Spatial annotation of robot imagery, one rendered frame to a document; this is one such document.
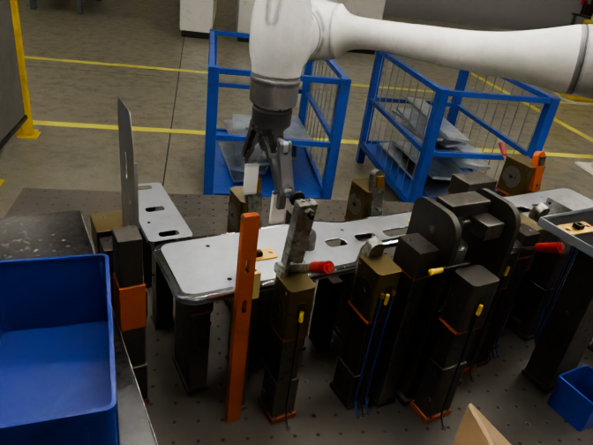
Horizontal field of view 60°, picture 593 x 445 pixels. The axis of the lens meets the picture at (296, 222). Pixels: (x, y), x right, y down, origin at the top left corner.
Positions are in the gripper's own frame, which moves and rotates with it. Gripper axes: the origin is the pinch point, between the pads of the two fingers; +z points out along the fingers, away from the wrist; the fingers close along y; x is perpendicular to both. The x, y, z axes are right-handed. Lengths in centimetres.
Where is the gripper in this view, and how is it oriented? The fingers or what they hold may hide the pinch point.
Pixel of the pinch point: (262, 201)
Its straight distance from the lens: 106.4
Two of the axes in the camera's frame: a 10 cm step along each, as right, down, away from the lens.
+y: -4.7, -4.7, 7.5
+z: -1.2, 8.7, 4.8
